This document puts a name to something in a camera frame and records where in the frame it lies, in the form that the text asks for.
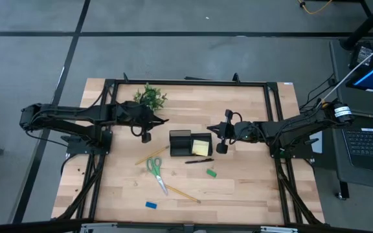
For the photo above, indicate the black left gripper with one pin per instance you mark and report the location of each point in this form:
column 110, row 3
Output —
column 131, row 113

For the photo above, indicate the black aluminium table frame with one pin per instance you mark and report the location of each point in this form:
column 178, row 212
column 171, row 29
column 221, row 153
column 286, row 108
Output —
column 189, row 82

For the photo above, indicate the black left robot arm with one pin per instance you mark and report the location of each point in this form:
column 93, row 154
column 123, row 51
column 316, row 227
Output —
column 60, row 113

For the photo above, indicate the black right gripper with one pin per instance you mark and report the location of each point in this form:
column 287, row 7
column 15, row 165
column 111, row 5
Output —
column 243, row 132

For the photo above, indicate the blue eraser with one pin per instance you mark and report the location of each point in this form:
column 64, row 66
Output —
column 151, row 205

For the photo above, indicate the white sheet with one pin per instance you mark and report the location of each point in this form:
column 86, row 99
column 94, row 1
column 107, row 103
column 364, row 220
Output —
column 317, row 145

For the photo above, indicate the black power adapter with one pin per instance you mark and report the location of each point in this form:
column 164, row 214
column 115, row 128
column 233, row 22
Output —
column 361, row 53

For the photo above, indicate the black mesh desk organizer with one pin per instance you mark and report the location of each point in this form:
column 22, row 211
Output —
column 180, row 144

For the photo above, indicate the yellow pencil pink eraser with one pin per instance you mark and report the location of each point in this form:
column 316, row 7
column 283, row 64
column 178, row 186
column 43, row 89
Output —
column 183, row 193
column 151, row 155

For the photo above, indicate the grey side desk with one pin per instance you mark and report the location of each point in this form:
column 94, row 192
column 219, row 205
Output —
column 361, row 181

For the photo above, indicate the green eraser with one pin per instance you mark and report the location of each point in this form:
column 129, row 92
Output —
column 211, row 173

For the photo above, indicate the green plant white pot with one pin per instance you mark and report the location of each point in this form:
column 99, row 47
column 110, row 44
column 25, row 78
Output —
column 151, row 97

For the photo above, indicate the silver aluminium frame bar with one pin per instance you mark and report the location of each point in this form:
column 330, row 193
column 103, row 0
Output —
column 278, row 229

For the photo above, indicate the black stand leg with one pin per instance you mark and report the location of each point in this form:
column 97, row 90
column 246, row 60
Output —
column 364, row 27

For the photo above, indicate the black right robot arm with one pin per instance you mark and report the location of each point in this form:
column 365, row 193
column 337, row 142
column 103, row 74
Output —
column 303, row 124

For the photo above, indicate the dark laptop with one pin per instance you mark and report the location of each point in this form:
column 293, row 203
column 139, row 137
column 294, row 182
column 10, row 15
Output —
column 368, row 145

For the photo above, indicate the yellow sticky note pad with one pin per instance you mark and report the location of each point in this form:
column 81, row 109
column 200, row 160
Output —
column 200, row 148

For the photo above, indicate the black pen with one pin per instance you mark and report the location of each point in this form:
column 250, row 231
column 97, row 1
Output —
column 199, row 160

